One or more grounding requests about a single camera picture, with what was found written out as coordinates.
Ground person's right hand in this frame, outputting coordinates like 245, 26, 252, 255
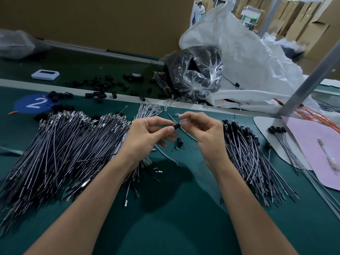
178, 111, 232, 173

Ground person's left hand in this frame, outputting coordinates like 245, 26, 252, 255
119, 116, 179, 168

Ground pile of wires with black caps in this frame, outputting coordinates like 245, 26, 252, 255
220, 119, 299, 206

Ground small bundle of capped wires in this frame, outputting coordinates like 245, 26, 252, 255
267, 126, 340, 218

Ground black plastic caps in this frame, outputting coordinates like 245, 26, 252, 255
33, 74, 160, 123

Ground pile of grey wires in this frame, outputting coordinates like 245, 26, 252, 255
0, 102, 163, 234

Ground person's right forearm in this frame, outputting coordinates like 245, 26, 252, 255
213, 159, 298, 255

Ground person's left forearm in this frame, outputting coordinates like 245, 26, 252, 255
24, 157, 144, 255

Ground clear bag with black contents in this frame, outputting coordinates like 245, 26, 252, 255
165, 45, 224, 100

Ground large white plastic sack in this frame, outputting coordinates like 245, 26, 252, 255
179, 2, 340, 114

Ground pink paper sheet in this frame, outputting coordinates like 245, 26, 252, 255
282, 115, 340, 191

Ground small white timer device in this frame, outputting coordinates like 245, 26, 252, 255
31, 69, 60, 81

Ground white pen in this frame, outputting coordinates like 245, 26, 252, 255
318, 138, 340, 170

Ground blue round number sticker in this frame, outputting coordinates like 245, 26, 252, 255
13, 93, 54, 115

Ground brown cardboard panel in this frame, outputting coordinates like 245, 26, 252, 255
0, 0, 194, 59

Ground clear plastic strip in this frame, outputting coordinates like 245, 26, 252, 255
0, 146, 24, 155

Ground stack of cardboard boxes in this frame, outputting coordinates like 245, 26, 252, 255
282, 0, 340, 62

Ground crumpled clear plastic bag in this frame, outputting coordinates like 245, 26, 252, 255
0, 29, 51, 61

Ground bundle of orange wires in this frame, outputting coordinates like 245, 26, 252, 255
275, 98, 340, 125

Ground grey metal frame post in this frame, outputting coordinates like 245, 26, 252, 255
276, 42, 340, 117
257, 0, 285, 35

